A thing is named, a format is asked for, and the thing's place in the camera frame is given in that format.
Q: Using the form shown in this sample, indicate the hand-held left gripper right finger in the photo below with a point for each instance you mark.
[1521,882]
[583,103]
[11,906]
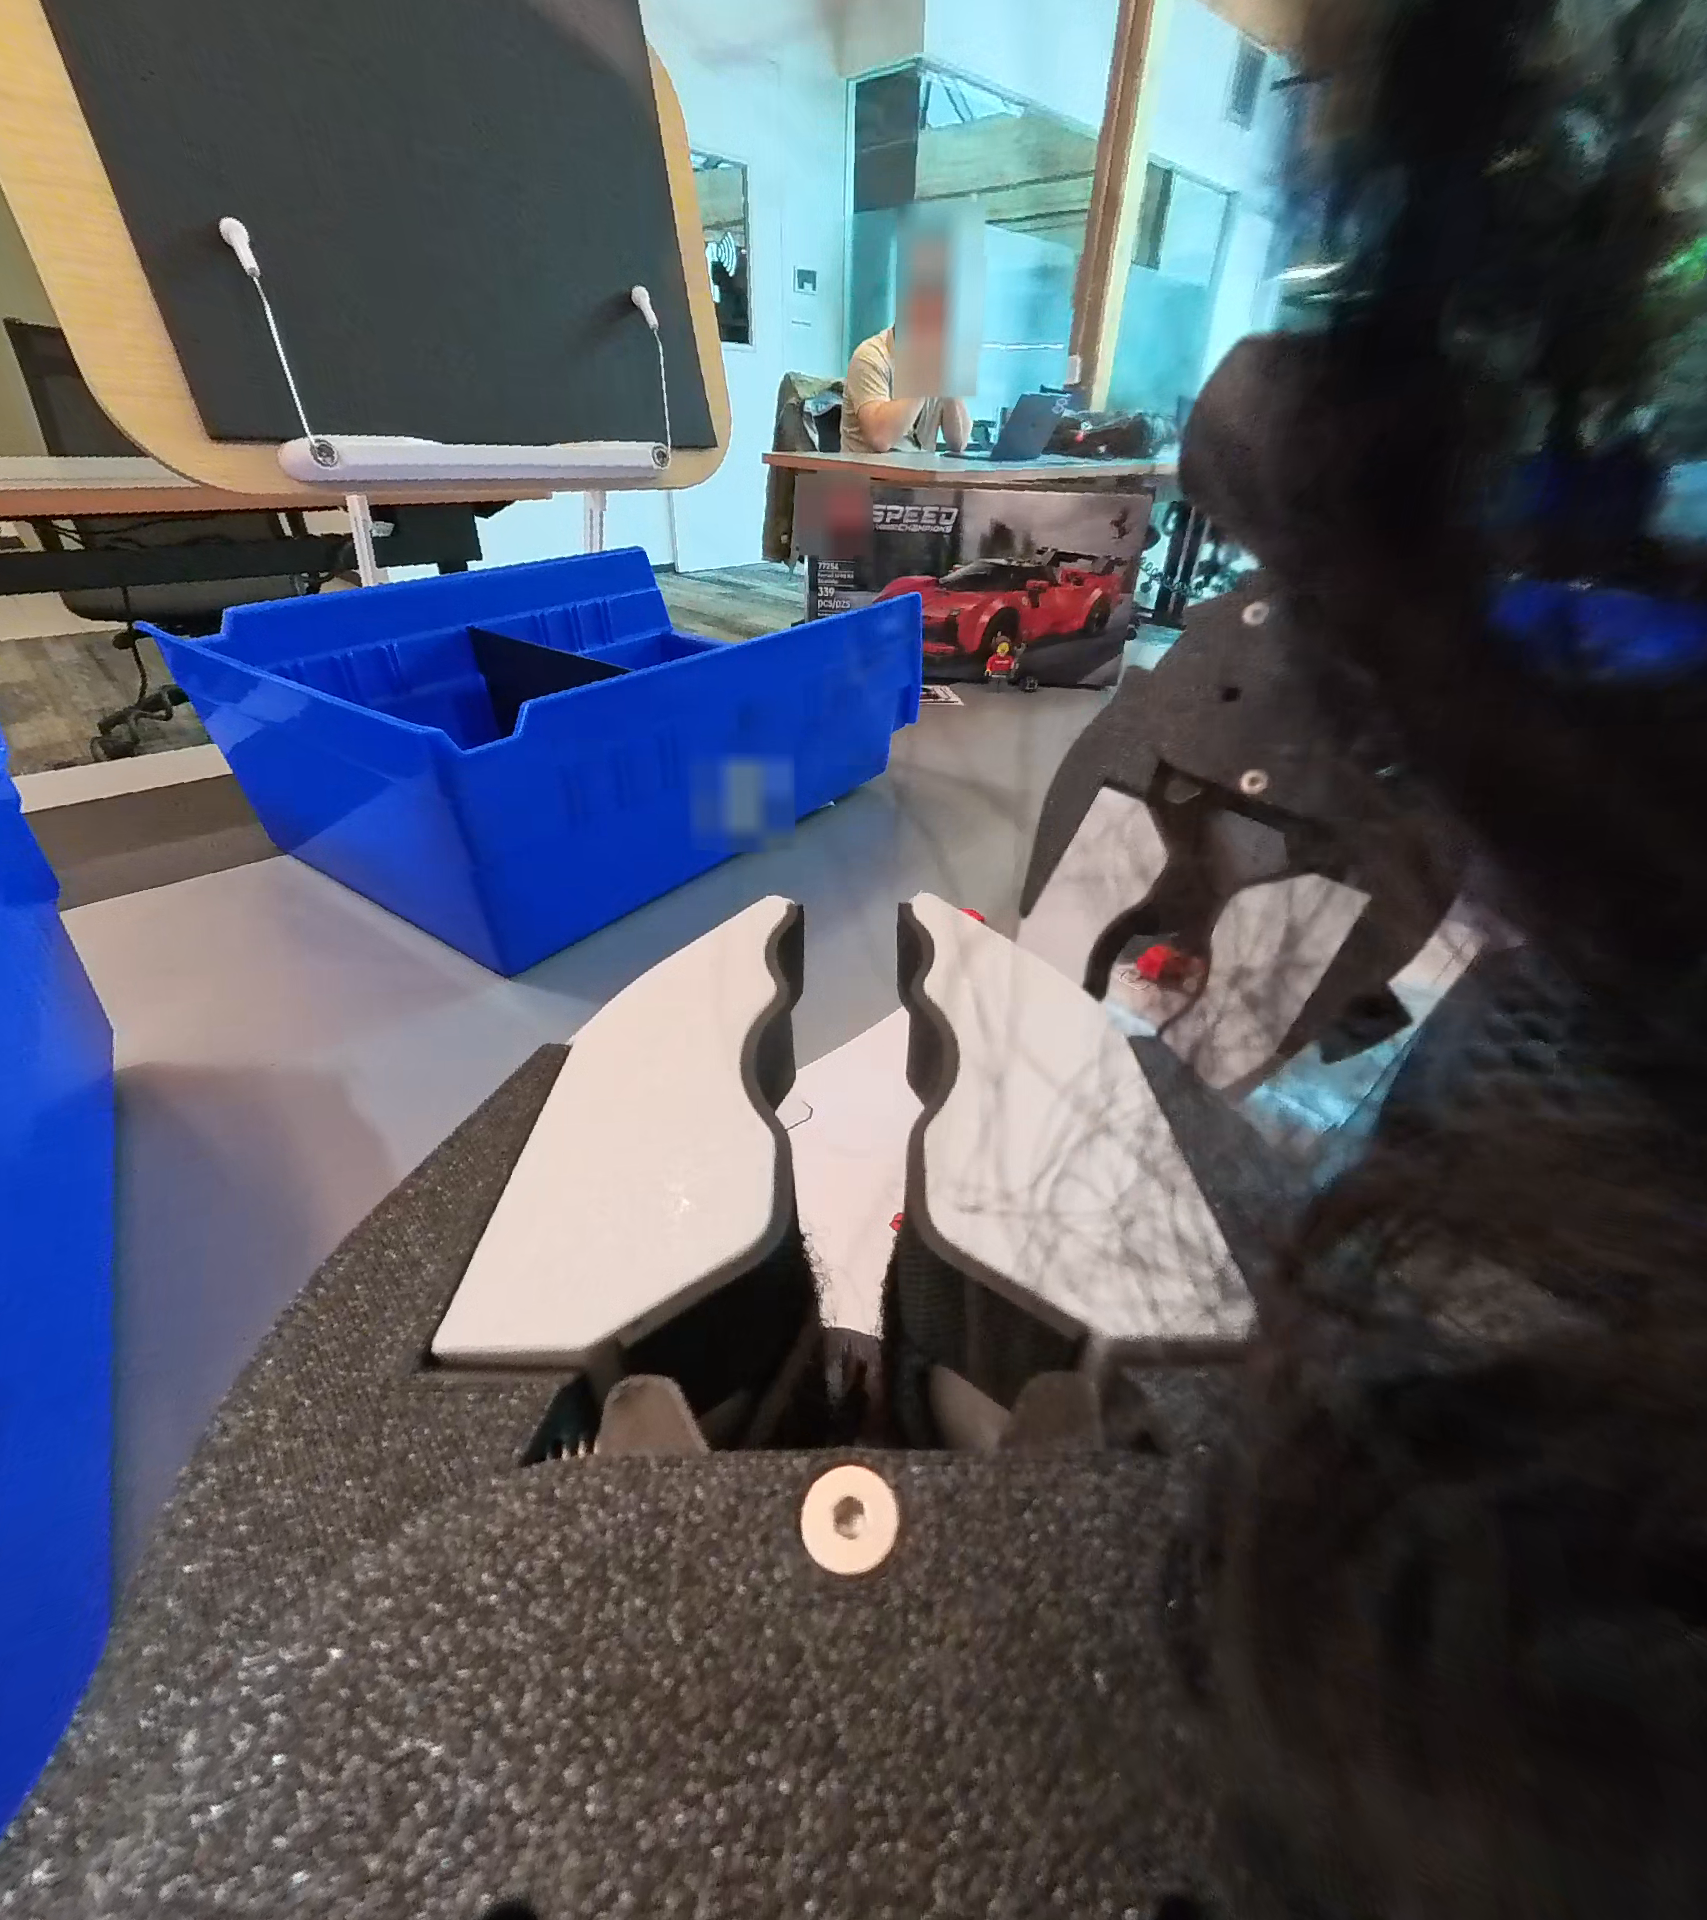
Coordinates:
[1064,1161]

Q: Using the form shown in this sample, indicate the white hanging tray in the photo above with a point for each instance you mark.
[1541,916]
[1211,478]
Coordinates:
[492,459]

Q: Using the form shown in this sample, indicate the light wooden desk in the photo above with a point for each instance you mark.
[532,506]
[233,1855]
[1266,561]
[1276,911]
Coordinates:
[45,487]

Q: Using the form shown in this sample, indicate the lego minifigure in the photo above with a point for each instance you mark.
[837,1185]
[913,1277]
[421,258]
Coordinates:
[1002,667]

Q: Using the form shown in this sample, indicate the dark jacket on chair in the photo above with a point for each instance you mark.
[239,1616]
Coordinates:
[809,410]

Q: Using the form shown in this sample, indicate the open laptop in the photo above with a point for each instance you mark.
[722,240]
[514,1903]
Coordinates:
[1026,428]

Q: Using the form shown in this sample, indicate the dark fuzzy hair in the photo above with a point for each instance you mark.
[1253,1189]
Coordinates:
[1541,1351]

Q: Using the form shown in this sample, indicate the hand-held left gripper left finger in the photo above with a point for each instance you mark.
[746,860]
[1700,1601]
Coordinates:
[631,1161]

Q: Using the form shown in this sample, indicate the red and grey lego model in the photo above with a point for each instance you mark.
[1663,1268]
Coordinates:
[1164,961]

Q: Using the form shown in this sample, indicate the dark bag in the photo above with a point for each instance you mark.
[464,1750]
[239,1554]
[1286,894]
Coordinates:
[1131,434]

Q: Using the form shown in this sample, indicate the black office chair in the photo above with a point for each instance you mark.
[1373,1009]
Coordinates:
[48,386]

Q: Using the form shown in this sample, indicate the lego set box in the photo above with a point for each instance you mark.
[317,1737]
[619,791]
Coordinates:
[1002,598]

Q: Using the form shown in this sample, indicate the wooden board with black panel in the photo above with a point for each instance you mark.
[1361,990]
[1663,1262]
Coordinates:
[390,178]

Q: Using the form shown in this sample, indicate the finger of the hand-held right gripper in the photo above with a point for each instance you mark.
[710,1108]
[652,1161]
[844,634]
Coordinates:
[1115,866]
[1273,976]

